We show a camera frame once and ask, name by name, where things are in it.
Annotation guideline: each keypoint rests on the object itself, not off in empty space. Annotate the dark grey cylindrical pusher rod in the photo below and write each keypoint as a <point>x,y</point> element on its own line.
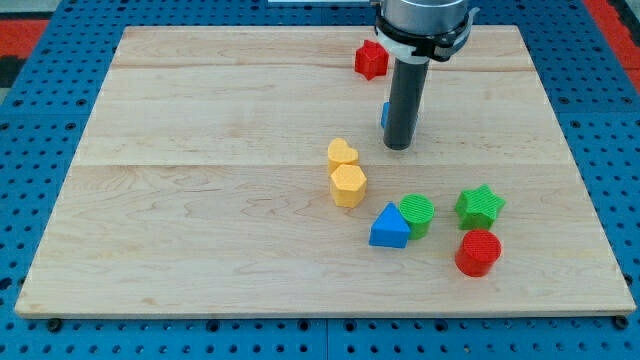
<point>404,102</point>

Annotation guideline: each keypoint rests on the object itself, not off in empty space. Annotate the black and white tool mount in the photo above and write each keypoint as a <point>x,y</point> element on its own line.
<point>417,49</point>

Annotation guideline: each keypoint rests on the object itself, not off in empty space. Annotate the red star block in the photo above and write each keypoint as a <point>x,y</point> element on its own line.
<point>371,60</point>

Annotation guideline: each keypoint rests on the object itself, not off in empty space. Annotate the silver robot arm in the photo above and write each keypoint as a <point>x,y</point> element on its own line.
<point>415,33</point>

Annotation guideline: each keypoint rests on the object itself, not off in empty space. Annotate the green star block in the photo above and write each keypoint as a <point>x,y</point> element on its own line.
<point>478,208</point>

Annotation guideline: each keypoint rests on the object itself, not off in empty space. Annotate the wooden board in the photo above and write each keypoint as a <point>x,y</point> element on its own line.
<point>199,188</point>

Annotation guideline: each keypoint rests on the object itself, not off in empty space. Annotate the blue block behind rod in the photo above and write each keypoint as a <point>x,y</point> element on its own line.
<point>384,115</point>

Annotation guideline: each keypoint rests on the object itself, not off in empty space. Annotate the yellow heart block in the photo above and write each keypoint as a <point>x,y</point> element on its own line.
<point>339,152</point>

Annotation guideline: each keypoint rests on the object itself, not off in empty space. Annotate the yellow hexagon block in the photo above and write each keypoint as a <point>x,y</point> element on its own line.
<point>348,185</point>

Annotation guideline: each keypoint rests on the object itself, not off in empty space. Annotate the green cylinder block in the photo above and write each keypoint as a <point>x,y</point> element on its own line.
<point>418,212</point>

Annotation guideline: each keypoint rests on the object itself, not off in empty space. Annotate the blue triangle block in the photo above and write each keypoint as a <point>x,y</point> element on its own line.
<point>389,229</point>

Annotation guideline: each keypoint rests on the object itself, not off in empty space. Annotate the red cylinder block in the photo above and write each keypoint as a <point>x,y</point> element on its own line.
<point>478,252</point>

